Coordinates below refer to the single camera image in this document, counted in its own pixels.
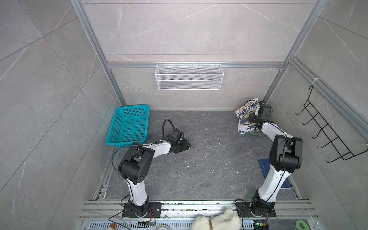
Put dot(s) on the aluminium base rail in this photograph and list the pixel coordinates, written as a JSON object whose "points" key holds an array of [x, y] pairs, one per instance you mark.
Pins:
{"points": [[179, 215]]}

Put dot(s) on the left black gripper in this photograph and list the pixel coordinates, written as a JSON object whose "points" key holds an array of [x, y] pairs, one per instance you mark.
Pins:
{"points": [[187, 145]]}

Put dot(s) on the teal plastic basket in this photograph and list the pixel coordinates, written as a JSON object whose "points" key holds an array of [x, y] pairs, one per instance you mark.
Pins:
{"points": [[129, 124]]}

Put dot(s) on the black wire hook rack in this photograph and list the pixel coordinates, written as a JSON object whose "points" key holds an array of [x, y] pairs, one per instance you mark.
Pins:
{"points": [[344, 153]]}

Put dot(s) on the white plush toy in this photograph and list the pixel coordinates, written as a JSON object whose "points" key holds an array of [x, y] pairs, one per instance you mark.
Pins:
{"points": [[229, 220]]}

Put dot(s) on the white tank top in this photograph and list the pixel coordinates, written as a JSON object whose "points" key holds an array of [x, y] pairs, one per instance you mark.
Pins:
{"points": [[243, 125]]}

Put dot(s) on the green tank top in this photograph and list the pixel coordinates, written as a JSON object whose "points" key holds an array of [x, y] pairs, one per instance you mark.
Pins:
{"points": [[255, 133]]}

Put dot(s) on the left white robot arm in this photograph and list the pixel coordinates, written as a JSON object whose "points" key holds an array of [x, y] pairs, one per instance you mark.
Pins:
{"points": [[136, 163]]}

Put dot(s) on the green tape roll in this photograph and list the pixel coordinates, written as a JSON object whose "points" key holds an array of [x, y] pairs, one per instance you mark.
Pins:
{"points": [[302, 225]]}

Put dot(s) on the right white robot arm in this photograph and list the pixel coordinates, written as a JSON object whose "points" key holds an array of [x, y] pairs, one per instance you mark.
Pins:
{"points": [[285, 155]]}

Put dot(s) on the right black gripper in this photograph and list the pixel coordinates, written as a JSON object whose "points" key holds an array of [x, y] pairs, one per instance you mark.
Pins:
{"points": [[252, 117]]}

